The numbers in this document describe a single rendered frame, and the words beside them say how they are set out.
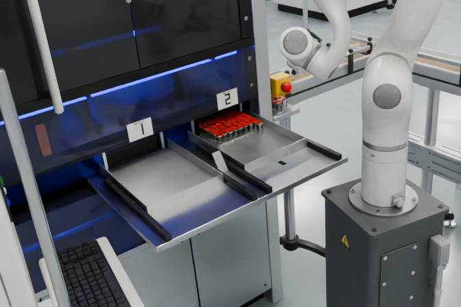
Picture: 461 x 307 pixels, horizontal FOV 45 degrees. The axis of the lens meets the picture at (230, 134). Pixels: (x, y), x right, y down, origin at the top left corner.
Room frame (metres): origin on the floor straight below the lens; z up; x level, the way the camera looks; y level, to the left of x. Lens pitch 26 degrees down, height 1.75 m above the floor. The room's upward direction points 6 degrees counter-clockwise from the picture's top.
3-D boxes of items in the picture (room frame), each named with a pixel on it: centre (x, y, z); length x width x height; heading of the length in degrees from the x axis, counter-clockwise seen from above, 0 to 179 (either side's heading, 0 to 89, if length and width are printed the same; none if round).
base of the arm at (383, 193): (1.32, -0.41, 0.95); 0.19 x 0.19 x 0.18
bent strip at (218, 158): (1.50, 0.01, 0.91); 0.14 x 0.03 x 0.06; 33
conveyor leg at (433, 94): (2.18, -0.88, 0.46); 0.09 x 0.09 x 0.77; 33
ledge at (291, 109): (1.99, -0.19, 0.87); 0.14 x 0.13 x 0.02; 33
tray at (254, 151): (1.71, -0.05, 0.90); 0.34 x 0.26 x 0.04; 33
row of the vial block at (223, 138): (1.75, -0.03, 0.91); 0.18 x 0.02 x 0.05; 123
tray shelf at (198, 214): (1.56, 0.05, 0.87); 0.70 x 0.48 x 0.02; 123
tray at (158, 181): (1.53, 0.24, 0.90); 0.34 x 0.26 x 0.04; 33
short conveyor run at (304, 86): (2.22, -0.36, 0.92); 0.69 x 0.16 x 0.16; 123
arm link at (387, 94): (1.29, -0.40, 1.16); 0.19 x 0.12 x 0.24; 163
